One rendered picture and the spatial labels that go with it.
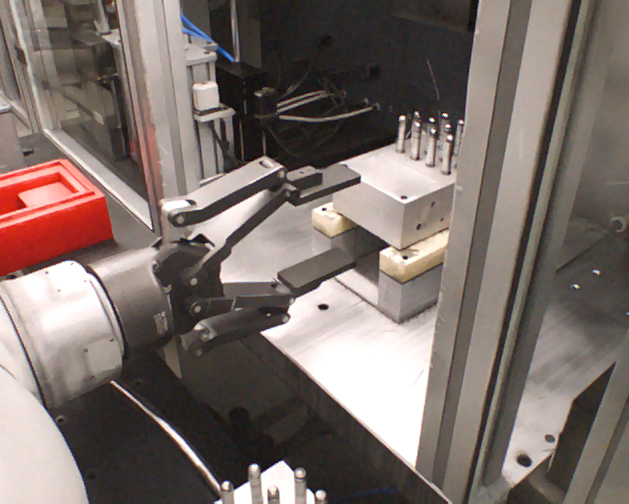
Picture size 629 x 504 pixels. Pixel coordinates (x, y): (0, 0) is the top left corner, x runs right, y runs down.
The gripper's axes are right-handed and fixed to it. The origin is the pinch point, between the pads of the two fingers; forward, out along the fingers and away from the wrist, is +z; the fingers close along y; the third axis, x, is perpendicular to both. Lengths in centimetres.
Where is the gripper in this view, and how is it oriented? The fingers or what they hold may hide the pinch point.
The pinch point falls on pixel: (325, 225)
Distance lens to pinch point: 53.1
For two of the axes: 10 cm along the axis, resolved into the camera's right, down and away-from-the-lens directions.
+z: 7.9, -3.4, 5.2
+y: 0.1, -8.3, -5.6
